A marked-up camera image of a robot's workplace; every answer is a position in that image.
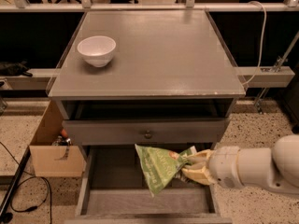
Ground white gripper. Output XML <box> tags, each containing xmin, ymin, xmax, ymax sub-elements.
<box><xmin>182</xmin><ymin>146</ymin><xmax>243</xmax><ymax>189</ymax></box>

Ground green jalapeno chip bag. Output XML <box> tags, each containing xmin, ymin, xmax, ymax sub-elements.
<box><xmin>135</xmin><ymin>145</ymin><xmax>196</xmax><ymax>197</ymax></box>

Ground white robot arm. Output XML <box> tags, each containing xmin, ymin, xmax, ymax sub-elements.
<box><xmin>181</xmin><ymin>134</ymin><xmax>299</xmax><ymax>198</ymax></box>

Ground closed grey top drawer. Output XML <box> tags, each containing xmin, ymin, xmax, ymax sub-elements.
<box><xmin>63</xmin><ymin>119</ymin><xmax>229</xmax><ymax>146</ymax></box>

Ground round metal drawer knob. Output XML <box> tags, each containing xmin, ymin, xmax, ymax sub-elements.
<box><xmin>144</xmin><ymin>130</ymin><xmax>152</xmax><ymax>139</ymax></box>

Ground open grey middle drawer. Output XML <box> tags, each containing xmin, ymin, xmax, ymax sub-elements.
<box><xmin>64</xmin><ymin>145</ymin><xmax>233</xmax><ymax>224</ymax></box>

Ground grey wooden drawer cabinet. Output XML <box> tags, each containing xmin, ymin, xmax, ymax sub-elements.
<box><xmin>46</xmin><ymin>8</ymin><xmax>247</xmax><ymax>224</ymax></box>

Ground items inside cardboard box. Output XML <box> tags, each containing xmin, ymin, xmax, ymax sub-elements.
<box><xmin>52</xmin><ymin>129</ymin><xmax>72</xmax><ymax>146</ymax></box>

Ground white bowl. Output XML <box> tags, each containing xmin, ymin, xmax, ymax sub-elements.
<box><xmin>77</xmin><ymin>35</ymin><xmax>116</xmax><ymax>67</ymax></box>

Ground cardboard box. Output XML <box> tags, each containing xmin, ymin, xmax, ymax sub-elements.
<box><xmin>29</xmin><ymin>102</ymin><xmax>86</xmax><ymax>177</ymax></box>

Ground black cloth bundle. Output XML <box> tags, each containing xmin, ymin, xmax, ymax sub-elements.
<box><xmin>0</xmin><ymin>61</ymin><xmax>33</xmax><ymax>77</ymax></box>

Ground black floor cable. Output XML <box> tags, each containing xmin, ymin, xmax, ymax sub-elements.
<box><xmin>0</xmin><ymin>141</ymin><xmax>53</xmax><ymax>224</ymax></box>

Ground white hanging cable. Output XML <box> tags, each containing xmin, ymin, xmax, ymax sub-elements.
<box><xmin>241</xmin><ymin>0</ymin><xmax>268</xmax><ymax>87</ymax></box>

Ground metal railing frame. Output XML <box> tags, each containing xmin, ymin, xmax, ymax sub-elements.
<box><xmin>0</xmin><ymin>0</ymin><xmax>299</xmax><ymax>12</ymax></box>

